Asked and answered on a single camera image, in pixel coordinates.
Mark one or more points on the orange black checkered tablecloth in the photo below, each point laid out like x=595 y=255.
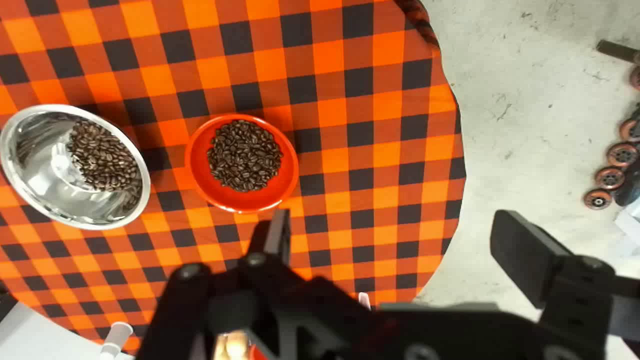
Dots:
x=346 y=101

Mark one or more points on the clear plastic measuring cup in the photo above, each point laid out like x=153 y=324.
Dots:
x=116 y=337

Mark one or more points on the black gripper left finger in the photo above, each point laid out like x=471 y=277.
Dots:
x=279 y=237

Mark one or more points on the coffee beans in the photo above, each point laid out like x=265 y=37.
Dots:
x=102 y=156
x=245 y=154

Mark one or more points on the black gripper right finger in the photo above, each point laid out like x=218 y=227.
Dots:
x=522 y=256

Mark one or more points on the coffee beans in metal bowl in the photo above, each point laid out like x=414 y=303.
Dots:
x=102 y=156

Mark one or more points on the brown caster wheel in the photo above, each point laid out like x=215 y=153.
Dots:
x=608 y=176
x=598 y=199
x=631 y=128
x=623 y=154

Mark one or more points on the red bowl holding coffee beans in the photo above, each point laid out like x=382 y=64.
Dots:
x=201 y=167

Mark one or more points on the shiny metal bowl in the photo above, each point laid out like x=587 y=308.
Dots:
x=41 y=167

